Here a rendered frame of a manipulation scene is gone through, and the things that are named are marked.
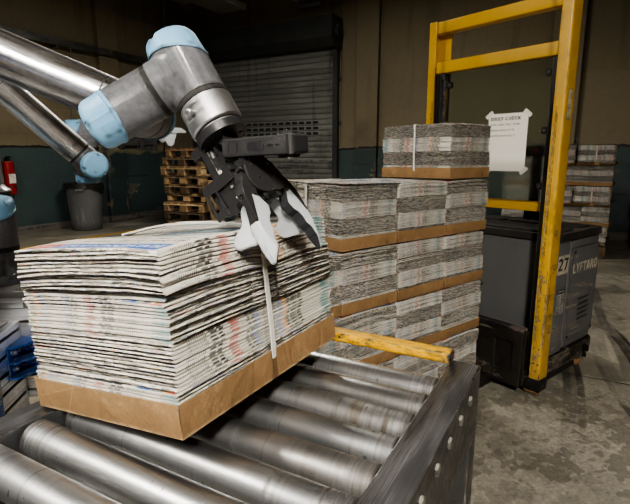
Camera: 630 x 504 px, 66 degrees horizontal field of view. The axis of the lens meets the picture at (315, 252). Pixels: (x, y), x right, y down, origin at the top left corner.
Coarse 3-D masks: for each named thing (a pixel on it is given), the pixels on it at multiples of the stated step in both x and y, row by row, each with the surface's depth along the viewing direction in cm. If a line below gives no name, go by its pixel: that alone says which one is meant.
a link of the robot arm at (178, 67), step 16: (160, 32) 65; (176, 32) 65; (192, 32) 67; (160, 48) 65; (176, 48) 64; (192, 48) 65; (144, 64) 65; (160, 64) 64; (176, 64) 64; (192, 64) 64; (208, 64) 66; (160, 80) 64; (176, 80) 64; (192, 80) 64; (208, 80) 64; (160, 96) 65; (176, 96) 65; (192, 96) 64
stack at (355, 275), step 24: (432, 240) 197; (336, 264) 164; (360, 264) 171; (384, 264) 180; (408, 264) 189; (432, 264) 198; (336, 288) 166; (360, 288) 173; (384, 288) 182; (360, 312) 176; (384, 312) 183; (408, 312) 193; (432, 312) 203; (408, 336) 194; (408, 360) 197
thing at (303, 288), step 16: (192, 224) 87; (208, 224) 84; (272, 224) 70; (320, 224) 82; (288, 240) 74; (304, 240) 78; (320, 240) 83; (288, 256) 74; (304, 256) 79; (320, 256) 82; (288, 272) 74; (304, 272) 78; (320, 272) 82; (288, 288) 74; (304, 288) 79; (320, 288) 83; (288, 304) 75; (304, 304) 79; (320, 304) 83; (288, 320) 75; (304, 320) 78; (320, 320) 83; (288, 336) 74
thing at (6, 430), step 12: (24, 408) 69; (36, 408) 69; (48, 408) 69; (0, 420) 66; (12, 420) 66; (24, 420) 66; (36, 420) 66; (60, 420) 69; (0, 432) 63; (12, 432) 63; (12, 444) 64
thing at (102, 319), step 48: (96, 240) 67; (144, 240) 61; (192, 240) 57; (48, 288) 63; (96, 288) 59; (144, 288) 54; (192, 288) 57; (240, 288) 64; (48, 336) 67; (96, 336) 61; (144, 336) 56; (192, 336) 57; (240, 336) 65; (96, 384) 62; (144, 384) 58; (192, 384) 57
